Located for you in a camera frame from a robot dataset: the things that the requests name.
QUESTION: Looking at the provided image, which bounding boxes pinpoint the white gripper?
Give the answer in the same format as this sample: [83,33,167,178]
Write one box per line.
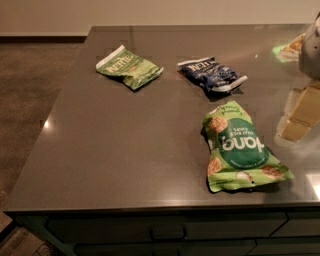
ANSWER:
[274,12,320,144]

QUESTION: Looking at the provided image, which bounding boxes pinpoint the blue Kettle chip bag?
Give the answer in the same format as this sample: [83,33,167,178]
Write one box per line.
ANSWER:
[177,56,248,93]

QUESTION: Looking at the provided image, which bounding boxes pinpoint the green rice chip bag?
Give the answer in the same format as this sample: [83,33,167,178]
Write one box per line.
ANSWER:
[202,101,294,193]

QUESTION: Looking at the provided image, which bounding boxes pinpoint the green Kettle chip bag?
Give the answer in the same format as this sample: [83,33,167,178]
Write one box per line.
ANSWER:
[96,45,163,91]

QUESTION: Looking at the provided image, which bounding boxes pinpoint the dark cabinet drawers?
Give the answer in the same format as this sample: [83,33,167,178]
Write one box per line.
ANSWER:
[17,212,320,256]

